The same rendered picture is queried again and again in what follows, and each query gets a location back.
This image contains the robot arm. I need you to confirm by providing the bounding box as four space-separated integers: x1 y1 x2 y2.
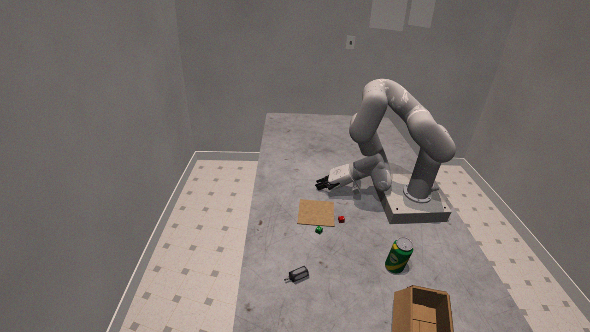
349 79 456 203

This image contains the green soda can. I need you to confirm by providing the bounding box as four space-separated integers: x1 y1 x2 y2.
385 237 413 273

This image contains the tan mat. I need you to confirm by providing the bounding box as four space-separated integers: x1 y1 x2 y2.
297 199 335 227

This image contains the open brown cardboard box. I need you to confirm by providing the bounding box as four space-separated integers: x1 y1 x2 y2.
392 285 454 332

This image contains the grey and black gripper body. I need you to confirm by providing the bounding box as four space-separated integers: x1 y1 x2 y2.
328 164 355 189

